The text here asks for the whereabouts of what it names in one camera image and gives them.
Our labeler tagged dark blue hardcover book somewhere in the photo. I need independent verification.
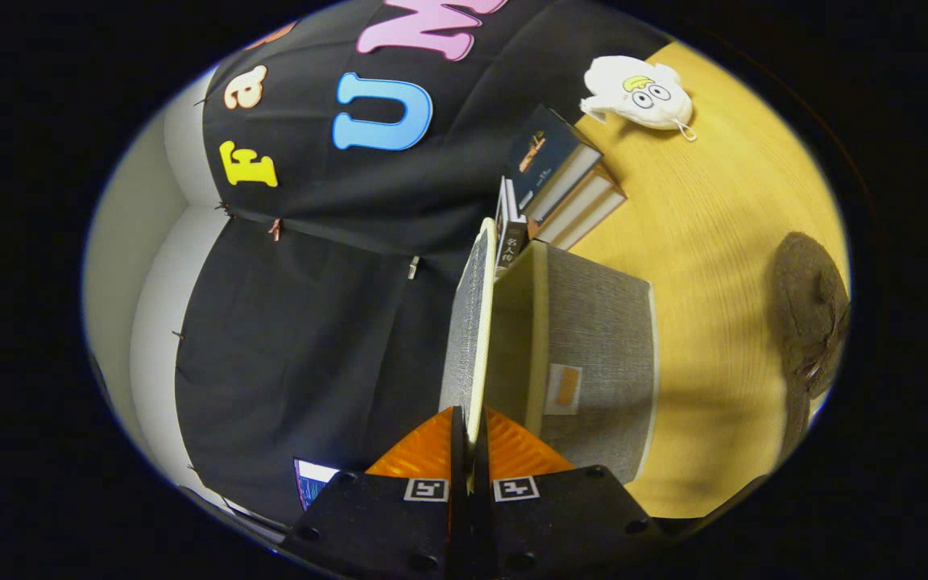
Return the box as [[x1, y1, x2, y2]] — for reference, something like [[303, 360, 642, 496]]
[[507, 105, 603, 222]]

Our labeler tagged grey fabric storage box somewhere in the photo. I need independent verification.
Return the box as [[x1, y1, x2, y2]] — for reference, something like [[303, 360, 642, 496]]
[[438, 217, 658, 484]]

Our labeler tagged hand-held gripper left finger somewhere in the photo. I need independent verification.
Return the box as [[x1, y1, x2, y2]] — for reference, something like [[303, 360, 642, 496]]
[[279, 407, 469, 580]]

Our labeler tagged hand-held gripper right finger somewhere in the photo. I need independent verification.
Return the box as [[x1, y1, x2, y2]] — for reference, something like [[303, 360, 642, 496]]
[[468, 407, 662, 580]]

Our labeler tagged brown cover book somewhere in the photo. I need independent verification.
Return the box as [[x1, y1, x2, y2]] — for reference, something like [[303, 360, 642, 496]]
[[530, 165, 623, 241]]

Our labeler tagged white plush toy with eyes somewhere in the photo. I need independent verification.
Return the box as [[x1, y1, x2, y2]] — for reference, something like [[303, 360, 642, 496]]
[[579, 55, 697, 142]]

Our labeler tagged lit screen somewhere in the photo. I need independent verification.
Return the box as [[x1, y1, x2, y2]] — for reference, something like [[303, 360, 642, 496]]
[[295, 459, 340, 510]]

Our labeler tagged plain book under stack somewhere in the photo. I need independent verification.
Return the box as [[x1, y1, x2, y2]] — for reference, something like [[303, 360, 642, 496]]
[[553, 192, 628, 251]]

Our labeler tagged white bordered portrait book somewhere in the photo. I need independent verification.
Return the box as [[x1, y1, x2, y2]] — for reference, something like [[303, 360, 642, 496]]
[[495, 177, 531, 279]]

